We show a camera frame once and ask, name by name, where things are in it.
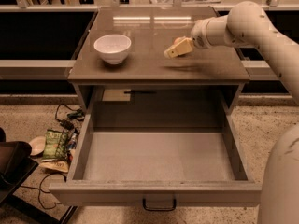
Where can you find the black drawer handle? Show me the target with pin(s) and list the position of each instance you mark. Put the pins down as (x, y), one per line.
(159, 206)

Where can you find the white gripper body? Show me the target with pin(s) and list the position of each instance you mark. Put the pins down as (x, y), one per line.
(198, 36)

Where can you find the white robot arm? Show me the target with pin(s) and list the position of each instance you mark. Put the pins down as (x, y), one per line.
(247, 24)

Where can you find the blue snack wrapper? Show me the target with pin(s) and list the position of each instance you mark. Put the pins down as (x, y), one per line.
(72, 143)

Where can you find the green chip bag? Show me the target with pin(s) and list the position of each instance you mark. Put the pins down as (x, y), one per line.
(55, 146)

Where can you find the black chair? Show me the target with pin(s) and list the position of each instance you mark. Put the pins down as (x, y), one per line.
(15, 167)

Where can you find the grey cabinet with glossy top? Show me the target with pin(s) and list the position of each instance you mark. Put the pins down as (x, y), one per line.
(152, 30)

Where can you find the orange fruit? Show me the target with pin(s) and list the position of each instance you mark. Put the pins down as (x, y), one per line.
(177, 40)

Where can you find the small white plate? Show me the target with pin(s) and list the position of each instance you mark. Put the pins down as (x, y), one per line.
(37, 145)

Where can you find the open grey top drawer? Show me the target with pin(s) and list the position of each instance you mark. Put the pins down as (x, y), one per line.
(158, 145)

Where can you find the white ceramic bowl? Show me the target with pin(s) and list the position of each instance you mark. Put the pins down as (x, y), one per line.
(113, 49)

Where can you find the yellow snack bag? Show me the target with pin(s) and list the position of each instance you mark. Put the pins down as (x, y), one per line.
(60, 166)

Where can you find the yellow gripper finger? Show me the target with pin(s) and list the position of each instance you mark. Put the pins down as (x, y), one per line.
(183, 47)

